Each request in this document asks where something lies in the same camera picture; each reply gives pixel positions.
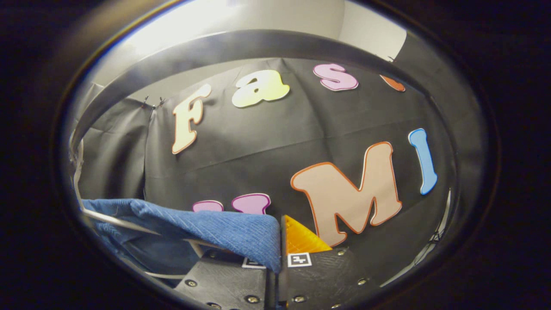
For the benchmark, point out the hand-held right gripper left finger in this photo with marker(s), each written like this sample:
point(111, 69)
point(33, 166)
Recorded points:
point(232, 284)

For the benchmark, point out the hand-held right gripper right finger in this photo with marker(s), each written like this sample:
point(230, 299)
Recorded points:
point(318, 280)

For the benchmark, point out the blue shirt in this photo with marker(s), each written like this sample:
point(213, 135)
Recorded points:
point(224, 228)

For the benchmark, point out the small black clip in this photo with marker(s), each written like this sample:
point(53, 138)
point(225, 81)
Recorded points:
point(161, 101)
point(146, 101)

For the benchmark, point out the white clothes hanger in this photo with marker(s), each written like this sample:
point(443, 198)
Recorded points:
point(120, 222)

